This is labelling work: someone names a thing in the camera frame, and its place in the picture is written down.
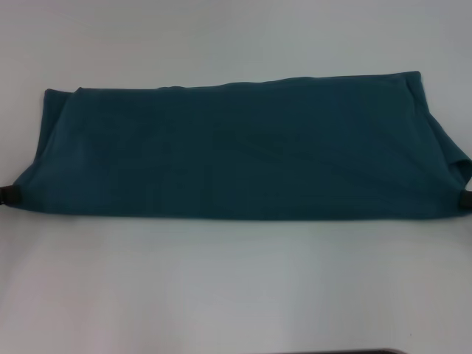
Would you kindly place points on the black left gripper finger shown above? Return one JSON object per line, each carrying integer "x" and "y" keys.
{"x": 11, "y": 193}

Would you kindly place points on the teal T-shirt with FREE print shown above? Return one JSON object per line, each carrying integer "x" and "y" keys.
{"x": 239, "y": 155}

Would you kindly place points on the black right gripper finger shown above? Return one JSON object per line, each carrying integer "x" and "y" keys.
{"x": 467, "y": 199}

